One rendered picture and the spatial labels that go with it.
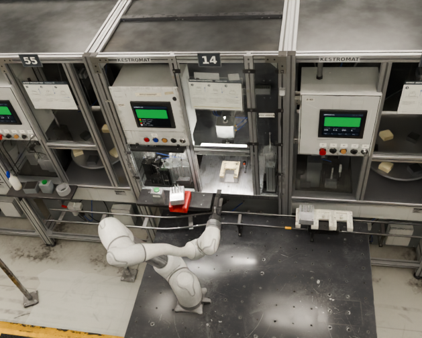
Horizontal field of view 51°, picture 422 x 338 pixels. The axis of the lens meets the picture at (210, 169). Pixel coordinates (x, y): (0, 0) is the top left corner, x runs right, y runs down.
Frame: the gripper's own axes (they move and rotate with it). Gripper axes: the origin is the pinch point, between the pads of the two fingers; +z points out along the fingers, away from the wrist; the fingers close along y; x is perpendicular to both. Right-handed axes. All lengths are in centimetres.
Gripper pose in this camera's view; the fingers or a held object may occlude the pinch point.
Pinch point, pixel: (219, 197)
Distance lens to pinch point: 283.5
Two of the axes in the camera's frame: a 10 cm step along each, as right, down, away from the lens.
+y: -1.1, -6.9, -7.2
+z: 1.7, -7.2, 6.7
